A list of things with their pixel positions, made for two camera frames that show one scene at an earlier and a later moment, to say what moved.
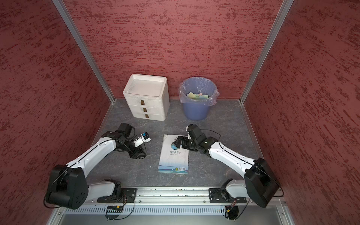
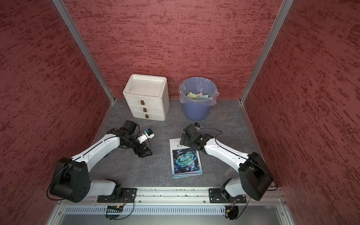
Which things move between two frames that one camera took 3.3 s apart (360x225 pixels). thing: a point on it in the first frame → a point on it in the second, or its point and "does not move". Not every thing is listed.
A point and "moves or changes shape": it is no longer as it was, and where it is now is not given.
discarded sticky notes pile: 197,96 does not move
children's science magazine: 171,160 moves or changes shape
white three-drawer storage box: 147,96 does not move
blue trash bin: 198,110 does not move
